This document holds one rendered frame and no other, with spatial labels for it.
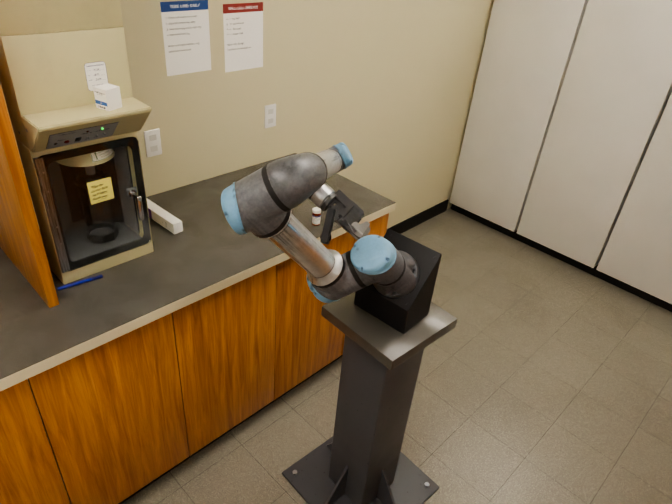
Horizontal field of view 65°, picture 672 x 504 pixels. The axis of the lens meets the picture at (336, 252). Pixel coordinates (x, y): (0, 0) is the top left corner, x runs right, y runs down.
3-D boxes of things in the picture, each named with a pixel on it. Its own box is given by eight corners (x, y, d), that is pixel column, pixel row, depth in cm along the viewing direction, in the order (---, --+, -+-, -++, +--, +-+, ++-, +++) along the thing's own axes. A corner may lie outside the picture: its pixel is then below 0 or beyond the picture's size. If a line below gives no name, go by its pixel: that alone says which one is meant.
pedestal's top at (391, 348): (455, 327, 176) (457, 318, 173) (390, 370, 157) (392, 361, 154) (386, 281, 195) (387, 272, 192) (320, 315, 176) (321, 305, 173)
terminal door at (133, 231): (63, 272, 170) (34, 156, 148) (151, 241, 189) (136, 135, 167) (64, 273, 169) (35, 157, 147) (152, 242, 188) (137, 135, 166)
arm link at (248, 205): (372, 293, 154) (269, 190, 113) (329, 312, 158) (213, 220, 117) (363, 260, 161) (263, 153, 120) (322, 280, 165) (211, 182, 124)
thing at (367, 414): (439, 488, 225) (489, 330, 176) (359, 563, 196) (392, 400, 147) (361, 417, 253) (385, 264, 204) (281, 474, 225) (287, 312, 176)
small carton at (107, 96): (96, 107, 150) (92, 86, 147) (110, 103, 154) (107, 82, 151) (108, 111, 149) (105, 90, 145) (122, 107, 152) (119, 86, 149)
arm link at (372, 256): (410, 275, 152) (395, 260, 141) (369, 293, 156) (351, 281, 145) (397, 240, 158) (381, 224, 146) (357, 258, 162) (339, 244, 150)
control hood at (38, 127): (28, 150, 146) (19, 115, 141) (137, 128, 167) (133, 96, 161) (45, 164, 140) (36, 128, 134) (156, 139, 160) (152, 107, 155)
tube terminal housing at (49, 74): (34, 252, 186) (-32, 18, 144) (121, 224, 206) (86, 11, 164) (63, 285, 172) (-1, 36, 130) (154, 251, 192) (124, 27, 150)
